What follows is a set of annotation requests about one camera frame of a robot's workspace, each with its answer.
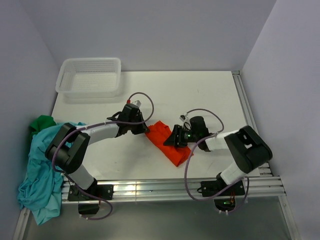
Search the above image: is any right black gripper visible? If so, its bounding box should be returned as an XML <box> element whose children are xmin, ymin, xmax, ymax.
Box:
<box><xmin>163</xmin><ymin>124</ymin><xmax>199</xmax><ymax>148</ymax></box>

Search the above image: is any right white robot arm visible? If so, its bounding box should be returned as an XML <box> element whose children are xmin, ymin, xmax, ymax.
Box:
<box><xmin>163</xmin><ymin>115</ymin><xmax>273</xmax><ymax>195</ymax></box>

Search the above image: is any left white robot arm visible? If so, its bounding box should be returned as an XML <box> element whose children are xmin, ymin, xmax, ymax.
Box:
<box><xmin>44</xmin><ymin>100</ymin><xmax>149</xmax><ymax>200</ymax></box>

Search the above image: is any right aluminium rail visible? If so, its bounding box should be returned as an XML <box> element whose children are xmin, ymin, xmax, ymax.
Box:
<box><xmin>231</xmin><ymin>70</ymin><xmax>301</xmax><ymax>240</ymax></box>

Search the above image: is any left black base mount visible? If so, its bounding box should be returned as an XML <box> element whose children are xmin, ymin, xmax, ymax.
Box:
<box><xmin>67</xmin><ymin>184</ymin><xmax>114</xmax><ymax>220</ymax></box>

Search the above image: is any teal t shirt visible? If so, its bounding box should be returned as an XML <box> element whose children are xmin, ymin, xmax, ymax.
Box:
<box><xmin>16</xmin><ymin>121</ymin><xmax>88</xmax><ymax>226</ymax></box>

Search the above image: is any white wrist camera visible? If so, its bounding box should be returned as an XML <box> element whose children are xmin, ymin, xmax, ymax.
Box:
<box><xmin>133</xmin><ymin>100</ymin><xmax>141</xmax><ymax>107</ymax></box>
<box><xmin>179</xmin><ymin>113</ymin><xmax>190</xmax><ymax>124</ymax></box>

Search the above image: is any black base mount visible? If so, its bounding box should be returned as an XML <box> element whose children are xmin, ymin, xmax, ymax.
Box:
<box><xmin>197</xmin><ymin>178</ymin><xmax>249</xmax><ymax>215</ymax></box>
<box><xmin>67</xmin><ymin>184</ymin><xmax>114</xmax><ymax>220</ymax></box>

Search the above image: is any white perforated plastic basket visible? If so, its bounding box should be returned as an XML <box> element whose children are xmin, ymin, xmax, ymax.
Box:
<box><xmin>55</xmin><ymin>57</ymin><xmax>122</xmax><ymax>103</ymax></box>

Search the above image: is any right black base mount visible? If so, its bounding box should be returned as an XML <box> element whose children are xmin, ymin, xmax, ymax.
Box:
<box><xmin>197</xmin><ymin>178</ymin><xmax>249</xmax><ymax>215</ymax></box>

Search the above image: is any orange t shirt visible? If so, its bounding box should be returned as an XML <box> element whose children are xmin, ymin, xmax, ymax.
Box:
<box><xmin>144</xmin><ymin>120</ymin><xmax>195</xmax><ymax>167</ymax></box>

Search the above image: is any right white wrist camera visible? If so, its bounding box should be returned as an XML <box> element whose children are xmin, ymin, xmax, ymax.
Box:
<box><xmin>179</xmin><ymin>113</ymin><xmax>190</xmax><ymax>124</ymax></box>

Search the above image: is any aluminium rail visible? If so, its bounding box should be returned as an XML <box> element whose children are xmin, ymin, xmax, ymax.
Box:
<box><xmin>231</xmin><ymin>70</ymin><xmax>301</xmax><ymax>240</ymax></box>
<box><xmin>61</xmin><ymin>174</ymin><xmax>287</xmax><ymax>205</ymax></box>

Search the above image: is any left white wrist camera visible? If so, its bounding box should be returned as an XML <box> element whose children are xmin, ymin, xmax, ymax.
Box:
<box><xmin>133</xmin><ymin>100</ymin><xmax>141</xmax><ymax>107</ymax></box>

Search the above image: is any front aluminium rail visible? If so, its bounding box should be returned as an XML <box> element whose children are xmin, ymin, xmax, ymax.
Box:
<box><xmin>61</xmin><ymin>174</ymin><xmax>287</xmax><ymax>205</ymax></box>

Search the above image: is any green t shirt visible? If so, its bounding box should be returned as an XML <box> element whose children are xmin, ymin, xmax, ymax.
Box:
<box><xmin>29</xmin><ymin>115</ymin><xmax>57</xmax><ymax>139</ymax></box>

